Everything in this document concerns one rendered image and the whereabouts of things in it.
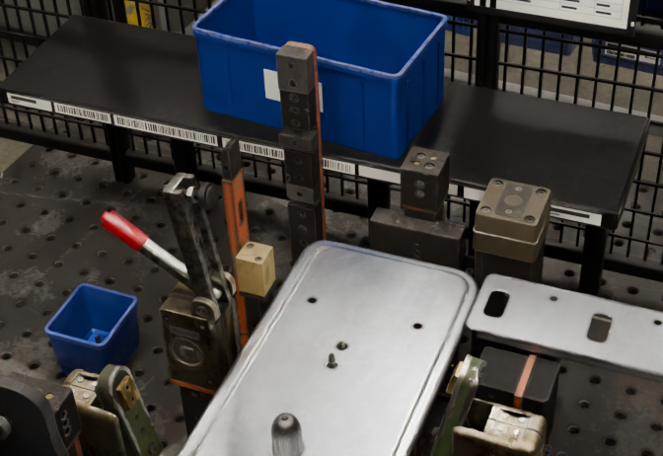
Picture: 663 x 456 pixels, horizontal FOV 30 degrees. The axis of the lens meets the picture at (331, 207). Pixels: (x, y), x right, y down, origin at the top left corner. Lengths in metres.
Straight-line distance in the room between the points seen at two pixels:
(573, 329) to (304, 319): 0.31
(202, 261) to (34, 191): 0.89
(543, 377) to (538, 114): 0.44
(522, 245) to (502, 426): 0.30
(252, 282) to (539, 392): 0.35
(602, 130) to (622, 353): 0.38
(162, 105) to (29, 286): 0.41
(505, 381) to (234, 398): 0.30
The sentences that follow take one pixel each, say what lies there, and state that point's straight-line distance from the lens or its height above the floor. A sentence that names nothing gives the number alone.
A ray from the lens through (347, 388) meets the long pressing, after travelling 1.36.
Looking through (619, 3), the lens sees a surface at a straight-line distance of 1.65.
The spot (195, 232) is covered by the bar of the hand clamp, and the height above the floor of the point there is 1.15.
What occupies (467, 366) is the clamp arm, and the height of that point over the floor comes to 1.12.
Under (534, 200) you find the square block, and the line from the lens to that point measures 1.51.
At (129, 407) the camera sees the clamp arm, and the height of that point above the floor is 1.07.
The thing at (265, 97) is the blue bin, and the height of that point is 1.08.
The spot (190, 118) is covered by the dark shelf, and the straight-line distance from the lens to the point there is 1.72.
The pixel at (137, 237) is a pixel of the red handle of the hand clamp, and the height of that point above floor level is 1.13.
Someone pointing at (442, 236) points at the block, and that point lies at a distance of 1.54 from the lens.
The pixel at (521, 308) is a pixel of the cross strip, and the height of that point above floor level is 1.00.
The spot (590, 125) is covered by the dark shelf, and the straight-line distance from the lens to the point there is 1.69.
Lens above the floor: 2.00
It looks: 39 degrees down
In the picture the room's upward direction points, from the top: 3 degrees counter-clockwise
